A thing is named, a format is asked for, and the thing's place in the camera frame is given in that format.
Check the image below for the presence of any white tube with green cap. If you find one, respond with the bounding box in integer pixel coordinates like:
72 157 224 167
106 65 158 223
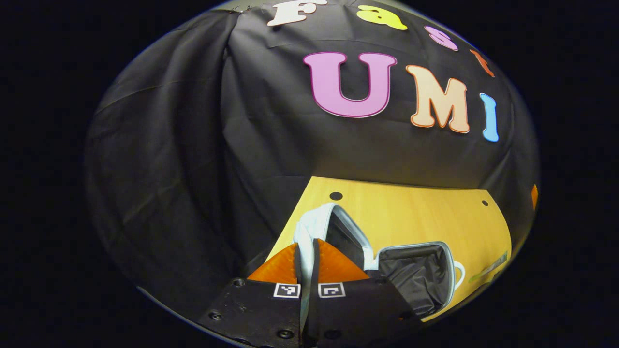
468 250 509 285

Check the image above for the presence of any black backdrop cloth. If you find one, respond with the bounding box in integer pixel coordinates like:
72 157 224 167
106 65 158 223
85 0 540 310

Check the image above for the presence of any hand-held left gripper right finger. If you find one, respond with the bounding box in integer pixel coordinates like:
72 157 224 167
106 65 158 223
302 238 426 348

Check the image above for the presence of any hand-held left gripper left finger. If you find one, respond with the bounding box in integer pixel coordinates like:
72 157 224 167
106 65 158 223
196 242 303 348

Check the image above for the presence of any light blue suitcase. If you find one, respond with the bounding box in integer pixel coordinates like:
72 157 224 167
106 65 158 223
293 202 466 323

